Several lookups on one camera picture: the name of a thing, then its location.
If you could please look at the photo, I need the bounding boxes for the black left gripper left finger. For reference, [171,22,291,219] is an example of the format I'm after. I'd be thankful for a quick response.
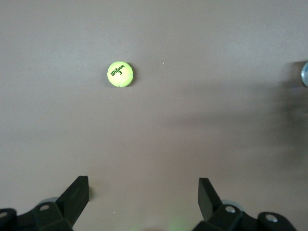
[33,175,90,231]

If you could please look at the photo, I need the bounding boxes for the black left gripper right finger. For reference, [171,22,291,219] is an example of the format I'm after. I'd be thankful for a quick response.
[192,177,244,231]

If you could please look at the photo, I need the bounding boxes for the white tennis ball can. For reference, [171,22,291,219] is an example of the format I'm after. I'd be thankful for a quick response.
[300,60,308,88]

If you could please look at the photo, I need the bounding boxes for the yellow tennis ball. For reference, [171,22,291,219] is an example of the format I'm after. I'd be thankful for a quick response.
[106,61,134,88]

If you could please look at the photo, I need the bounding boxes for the brown table mat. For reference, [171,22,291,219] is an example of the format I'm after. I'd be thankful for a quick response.
[0,0,308,231]

